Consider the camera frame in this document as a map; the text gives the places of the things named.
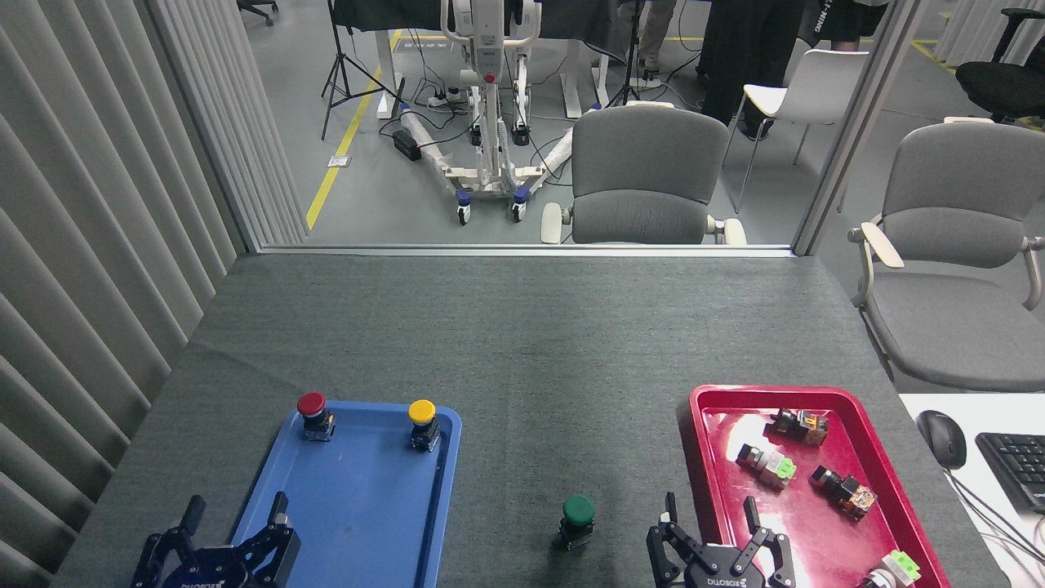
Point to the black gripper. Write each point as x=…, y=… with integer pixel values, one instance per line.
x=722, y=576
x=212, y=572

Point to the green push button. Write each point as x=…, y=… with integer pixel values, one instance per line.
x=578, y=510

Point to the red push button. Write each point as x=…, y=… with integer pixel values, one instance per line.
x=311, y=403

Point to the yellow push button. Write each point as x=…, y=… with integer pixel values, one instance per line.
x=421, y=410

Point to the red plastic tray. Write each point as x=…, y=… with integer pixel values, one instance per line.
x=841, y=539

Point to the blue plastic tray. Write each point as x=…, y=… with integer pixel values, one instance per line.
x=367, y=506

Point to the white desk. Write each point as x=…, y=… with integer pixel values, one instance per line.
x=963, y=523

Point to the black computer mouse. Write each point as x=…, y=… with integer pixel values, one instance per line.
x=941, y=439

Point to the black keyboard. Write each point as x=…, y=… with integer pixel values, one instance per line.
x=1016, y=469

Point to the grey chair with cream armrests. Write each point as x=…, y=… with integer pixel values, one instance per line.
x=955, y=245
x=641, y=163

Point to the black power box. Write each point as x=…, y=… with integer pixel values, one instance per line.
x=406, y=144

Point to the white plastic chair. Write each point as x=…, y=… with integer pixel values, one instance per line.
x=816, y=86

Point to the white power strip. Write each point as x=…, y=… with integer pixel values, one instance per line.
x=445, y=99

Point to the black tripod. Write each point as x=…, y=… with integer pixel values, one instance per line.
x=341, y=61

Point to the person in dark trousers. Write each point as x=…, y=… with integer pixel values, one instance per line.
x=747, y=57

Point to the black swivel chair base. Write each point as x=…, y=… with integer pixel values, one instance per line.
x=260, y=8

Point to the person in grey trousers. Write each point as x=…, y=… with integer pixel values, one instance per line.
x=655, y=28

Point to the white stand on wheels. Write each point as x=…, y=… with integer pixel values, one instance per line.
x=488, y=57

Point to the black office chair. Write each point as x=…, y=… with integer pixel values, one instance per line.
x=1000, y=86

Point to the person in black skirt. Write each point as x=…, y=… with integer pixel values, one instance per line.
x=849, y=18

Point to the grey switch with green block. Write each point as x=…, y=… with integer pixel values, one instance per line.
x=769, y=465

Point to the black switch with clear orange block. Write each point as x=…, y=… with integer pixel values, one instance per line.
x=845, y=492

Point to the white switch with green block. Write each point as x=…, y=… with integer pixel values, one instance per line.
x=894, y=569

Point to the silver post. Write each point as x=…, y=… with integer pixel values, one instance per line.
x=857, y=122

